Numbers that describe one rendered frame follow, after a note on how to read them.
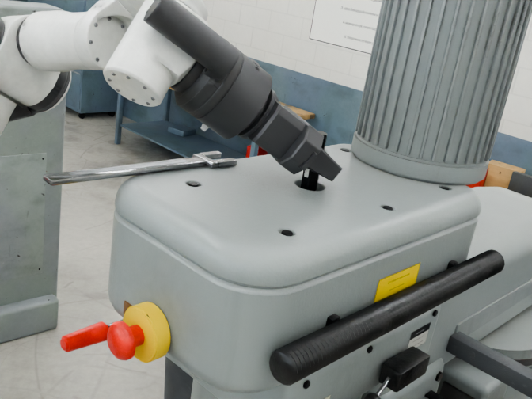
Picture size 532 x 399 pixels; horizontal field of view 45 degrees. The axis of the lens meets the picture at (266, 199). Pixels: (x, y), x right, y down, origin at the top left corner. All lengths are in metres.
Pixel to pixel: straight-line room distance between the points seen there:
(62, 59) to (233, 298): 0.36
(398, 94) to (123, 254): 0.42
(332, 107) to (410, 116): 5.18
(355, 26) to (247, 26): 1.36
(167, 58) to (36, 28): 0.21
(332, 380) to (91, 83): 7.51
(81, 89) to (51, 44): 7.32
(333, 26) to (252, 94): 5.39
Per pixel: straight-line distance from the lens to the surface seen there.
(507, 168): 4.72
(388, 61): 0.90
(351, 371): 0.80
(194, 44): 0.64
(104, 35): 0.75
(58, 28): 0.78
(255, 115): 0.69
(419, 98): 0.87
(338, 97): 6.00
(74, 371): 3.59
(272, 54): 6.54
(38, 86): 0.87
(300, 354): 0.60
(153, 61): 0.65
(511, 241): 1.19
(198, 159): 0.79
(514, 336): 1.30
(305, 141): 0.69
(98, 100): 8.25
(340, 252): 0.64
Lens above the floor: 2.13
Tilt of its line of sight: 20 degrees down
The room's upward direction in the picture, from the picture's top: 9 degrees clockwise
